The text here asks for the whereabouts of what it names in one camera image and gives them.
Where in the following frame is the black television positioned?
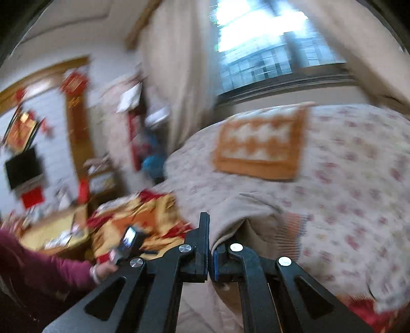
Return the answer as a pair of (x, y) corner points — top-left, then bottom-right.
(4, 147), (44, 190)

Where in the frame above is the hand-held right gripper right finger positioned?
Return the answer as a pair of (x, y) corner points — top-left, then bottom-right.
(211, 242), (375, 333)

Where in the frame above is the orange patterned towel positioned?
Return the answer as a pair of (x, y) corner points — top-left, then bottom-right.
(213, 103), (311, 182)

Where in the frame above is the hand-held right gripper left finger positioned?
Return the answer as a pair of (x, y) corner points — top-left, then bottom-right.
(42, 212), (209, 333)

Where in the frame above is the red paper sheet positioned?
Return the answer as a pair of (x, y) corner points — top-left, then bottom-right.
(20, 188), (44, 209)

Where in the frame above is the beige sweatshirt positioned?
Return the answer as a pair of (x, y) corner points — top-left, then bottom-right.
(176, 191), (310, 333)

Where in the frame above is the window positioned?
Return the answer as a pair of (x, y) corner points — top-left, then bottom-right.
(210, 0), (351, 98)

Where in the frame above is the wooden door frame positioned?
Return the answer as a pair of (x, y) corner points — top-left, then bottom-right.
(0, 56), (97, 181)

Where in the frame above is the wooden table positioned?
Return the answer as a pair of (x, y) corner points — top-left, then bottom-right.
(18, 204), (93, 255)

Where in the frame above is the person's left hand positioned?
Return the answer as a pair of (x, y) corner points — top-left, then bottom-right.
(95, 260), (120, 284)

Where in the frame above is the red and gold wall poster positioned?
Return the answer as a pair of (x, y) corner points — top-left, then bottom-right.
(3, 108), (43, 152)

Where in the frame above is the floral bed sheet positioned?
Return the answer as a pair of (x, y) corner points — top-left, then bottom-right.
(154, 102), (410, 314)

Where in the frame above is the red and yellow blanket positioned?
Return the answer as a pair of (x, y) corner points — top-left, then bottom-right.
(86, 190), (410, 333)

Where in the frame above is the dark cloth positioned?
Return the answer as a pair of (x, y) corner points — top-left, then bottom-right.
(0, 282), (87, 333)

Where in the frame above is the wooden shelf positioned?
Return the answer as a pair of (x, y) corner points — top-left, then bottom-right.
(83, 156), (118, 201)

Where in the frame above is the red diamond wall decoration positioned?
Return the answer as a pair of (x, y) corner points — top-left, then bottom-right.
(60, 72), (89, 95)

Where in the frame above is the blue round object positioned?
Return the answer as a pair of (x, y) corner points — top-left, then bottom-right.
(142, 154), (166, 179)

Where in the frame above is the person's left forearm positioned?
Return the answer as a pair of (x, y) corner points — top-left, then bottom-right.
(0, 229), (98, 290)

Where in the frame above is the beige curtain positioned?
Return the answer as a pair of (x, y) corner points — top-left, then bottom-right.
(139, 0), (220, 156)
(295, 0), (410, 108)

